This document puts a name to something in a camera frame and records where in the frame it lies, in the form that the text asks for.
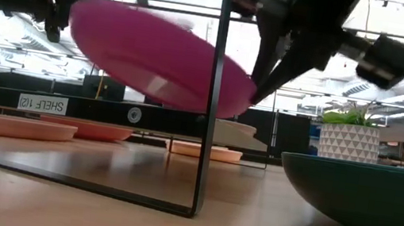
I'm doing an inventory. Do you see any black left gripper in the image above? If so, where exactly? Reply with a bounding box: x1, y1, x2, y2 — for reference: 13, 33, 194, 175
34, 0, 102, 50

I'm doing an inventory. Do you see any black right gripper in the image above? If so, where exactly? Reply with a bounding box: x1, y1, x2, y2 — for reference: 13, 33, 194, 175
197, 0, 404, 128

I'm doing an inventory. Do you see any magenta pink plate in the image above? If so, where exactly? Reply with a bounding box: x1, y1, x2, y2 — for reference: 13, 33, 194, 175
56, 0, 267, 124

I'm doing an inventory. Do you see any orange plate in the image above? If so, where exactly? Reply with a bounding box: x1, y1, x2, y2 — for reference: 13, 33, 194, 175
37, 113, 136, 147

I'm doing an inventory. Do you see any peach plate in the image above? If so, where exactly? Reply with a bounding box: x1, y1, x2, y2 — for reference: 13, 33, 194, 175
0, 113, 79, 149

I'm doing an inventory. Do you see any teal plate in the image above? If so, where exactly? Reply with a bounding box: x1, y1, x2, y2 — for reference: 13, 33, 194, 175
270, 149, 404, 226

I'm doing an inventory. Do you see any white shelf label sticker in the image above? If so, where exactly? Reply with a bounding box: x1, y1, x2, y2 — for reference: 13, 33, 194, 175
17, 90, 70, 117

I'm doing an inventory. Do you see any round silver shelf fastener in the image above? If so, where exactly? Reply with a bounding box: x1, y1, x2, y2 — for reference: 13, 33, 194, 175
125, 105, 144, 125

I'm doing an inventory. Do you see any black partition panel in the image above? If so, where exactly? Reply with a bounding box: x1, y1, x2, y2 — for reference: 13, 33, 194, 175
231, 105, 314, 165

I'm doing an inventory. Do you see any green succulent plant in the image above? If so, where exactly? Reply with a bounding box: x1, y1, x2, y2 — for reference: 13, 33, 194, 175
319, 94, 380, 132

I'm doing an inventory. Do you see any beige plate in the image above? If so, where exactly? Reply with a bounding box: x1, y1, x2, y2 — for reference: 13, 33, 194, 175
214, 119, 259, 139

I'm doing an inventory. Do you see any black background cabinet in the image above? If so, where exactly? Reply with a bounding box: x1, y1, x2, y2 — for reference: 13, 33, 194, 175
79, 73, 128, 104

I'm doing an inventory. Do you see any white triangle-patterned plant pot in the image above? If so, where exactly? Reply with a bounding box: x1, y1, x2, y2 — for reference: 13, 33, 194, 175
316, 119, 383, 166

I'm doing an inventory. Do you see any pale cream plate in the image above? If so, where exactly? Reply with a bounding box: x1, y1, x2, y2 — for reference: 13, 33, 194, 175
164, 138, 244, 166

